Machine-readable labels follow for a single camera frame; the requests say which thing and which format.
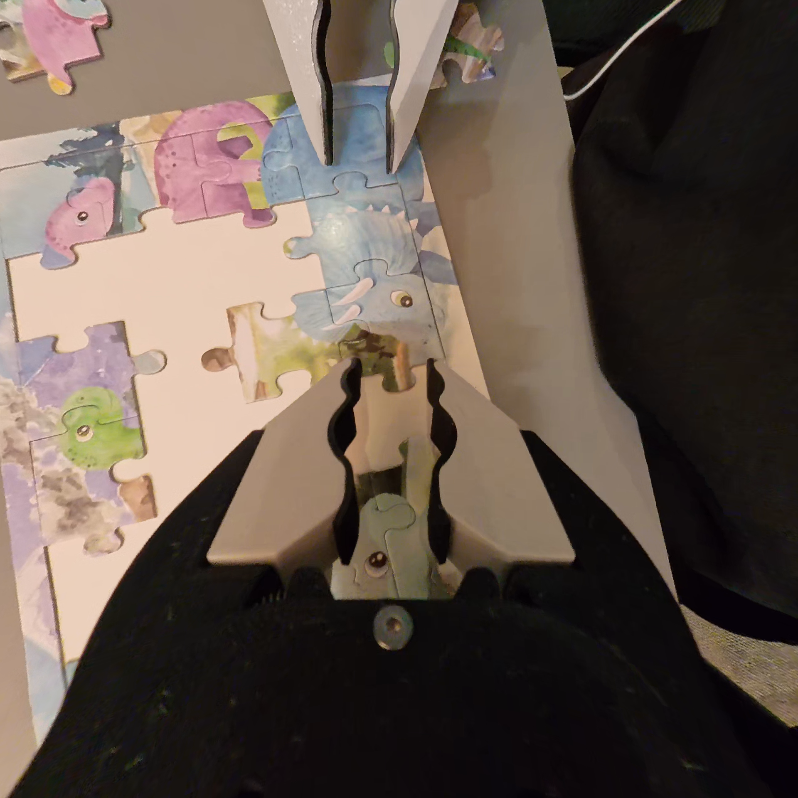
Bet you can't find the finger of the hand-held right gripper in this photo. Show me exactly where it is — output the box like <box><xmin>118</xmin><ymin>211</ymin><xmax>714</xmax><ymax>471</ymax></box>
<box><xmin>385</xmin><ymin>0</ymin><xmax>465</xmax><ymax>175</ymax></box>
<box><xmin>262</xmin><ymin>0</ymin><xmax>337</xmax><ymax>167</ymax></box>

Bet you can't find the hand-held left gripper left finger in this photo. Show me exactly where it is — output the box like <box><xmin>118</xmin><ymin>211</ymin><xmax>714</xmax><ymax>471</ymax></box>
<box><xmin>206</xmin><ymin>357</ymin><xmax>364</xmax><ymax>569</ymax></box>

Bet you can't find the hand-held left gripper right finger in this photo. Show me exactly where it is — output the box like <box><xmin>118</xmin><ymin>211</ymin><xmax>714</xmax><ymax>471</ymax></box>
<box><xmin>427</xmin><ymin>358</ymin><xmax>576</xmax><ymax>577</ymax></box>

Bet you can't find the purple blue green puzzle piece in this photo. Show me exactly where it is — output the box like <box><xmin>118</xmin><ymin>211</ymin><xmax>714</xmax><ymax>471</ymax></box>
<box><xmin>193</xmin><ymin>121</ymin><xmax>278</xmax><ymax>228</ymax></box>

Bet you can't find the purple dinosaur body puzzle piece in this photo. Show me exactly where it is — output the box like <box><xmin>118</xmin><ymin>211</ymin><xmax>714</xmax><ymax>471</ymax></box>
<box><xmin>153</xmin><ymin>134</ymin><xmax>209</xmax><ymax>224</ymax></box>

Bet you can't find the blue white puzzle piece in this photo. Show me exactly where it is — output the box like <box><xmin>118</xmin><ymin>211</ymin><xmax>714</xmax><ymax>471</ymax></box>
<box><xmin>283</xmin><ymin>184</ymin><xmax>426</xmax><ymax>295</ymax></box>

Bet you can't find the blue triceratops head puzzle piece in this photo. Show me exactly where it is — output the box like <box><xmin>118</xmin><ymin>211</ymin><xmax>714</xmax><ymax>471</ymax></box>
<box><xmin>292</xmin><ymin>277</ymin><xmax>448</xmax><ymax>392</ymax></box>

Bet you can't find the dinosaur puzzle tray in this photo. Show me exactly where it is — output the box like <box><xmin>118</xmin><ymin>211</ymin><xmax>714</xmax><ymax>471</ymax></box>
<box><xmin>0</xmin><ymin>94</ymin><xmax>490</xmax><ymax>743</ymax></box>

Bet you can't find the green dinosaur brown puzzle piece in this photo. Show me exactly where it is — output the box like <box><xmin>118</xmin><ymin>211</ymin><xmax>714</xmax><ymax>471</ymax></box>
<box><xmin>383</xmin><ymin>0</ymin><xmax>505</xmax><ymax>85</ymax></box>

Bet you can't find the blue dinosaur body puzzle piece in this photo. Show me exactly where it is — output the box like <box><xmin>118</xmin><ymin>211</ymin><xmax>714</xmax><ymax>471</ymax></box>
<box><xmin>262</xmin><ymin>87</ymin><xmax>426</xmax><ymax>207</ymax></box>

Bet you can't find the pink dinosaur head puzzle piece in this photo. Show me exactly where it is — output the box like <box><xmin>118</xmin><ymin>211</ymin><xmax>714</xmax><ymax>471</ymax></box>
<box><xmin>0</xmin><ymin>171</ymin><xmax>157</xmax><ymax>270</ymax></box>

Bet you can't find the thin white cord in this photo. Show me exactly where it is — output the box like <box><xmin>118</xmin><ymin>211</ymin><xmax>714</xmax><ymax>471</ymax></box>
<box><xmin>561</xmin><ymin>0</ymin><xmax>683</xmax><ymax>101</ymax></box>

